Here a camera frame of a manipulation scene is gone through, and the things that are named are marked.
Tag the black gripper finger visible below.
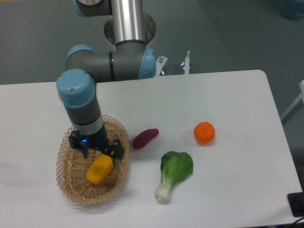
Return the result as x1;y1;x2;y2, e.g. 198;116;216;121
69;130;88;159
103;139;124;166

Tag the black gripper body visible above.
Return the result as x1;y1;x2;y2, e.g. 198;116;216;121
77;124;109;152

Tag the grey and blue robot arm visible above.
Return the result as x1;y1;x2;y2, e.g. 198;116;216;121
57;0;156;164

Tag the woven wicker basket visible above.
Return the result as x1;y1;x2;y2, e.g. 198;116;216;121
56;115;130;205

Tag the purple sweet potato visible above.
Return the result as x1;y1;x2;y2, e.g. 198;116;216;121
132;128;159;150

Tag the green bok choy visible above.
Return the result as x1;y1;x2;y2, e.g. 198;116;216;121
154;151;193;203

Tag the orange tangerine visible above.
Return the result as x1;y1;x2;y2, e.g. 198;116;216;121
194;122;216;144

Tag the black device at table edge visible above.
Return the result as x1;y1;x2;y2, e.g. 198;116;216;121
287;192;304;217

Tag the blue water jug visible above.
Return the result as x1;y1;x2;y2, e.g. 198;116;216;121
281;0;304;22

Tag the white furniture frame at right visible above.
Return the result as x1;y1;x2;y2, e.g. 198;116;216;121
280;80;304;125

